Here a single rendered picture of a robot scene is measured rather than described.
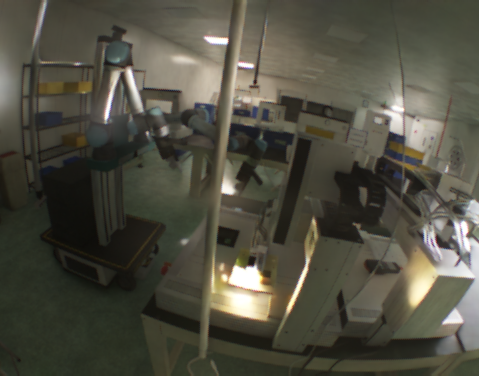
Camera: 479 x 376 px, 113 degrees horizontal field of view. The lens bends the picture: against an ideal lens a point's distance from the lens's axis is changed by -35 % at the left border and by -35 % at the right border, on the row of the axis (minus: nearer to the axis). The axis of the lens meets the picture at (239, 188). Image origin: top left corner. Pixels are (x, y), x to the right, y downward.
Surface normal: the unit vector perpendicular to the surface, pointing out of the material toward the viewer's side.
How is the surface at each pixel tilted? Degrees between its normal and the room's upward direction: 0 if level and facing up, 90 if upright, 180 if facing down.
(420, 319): 90
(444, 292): 90
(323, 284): 90
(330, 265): 90
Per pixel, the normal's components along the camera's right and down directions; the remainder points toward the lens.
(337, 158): -0.18, 0.34
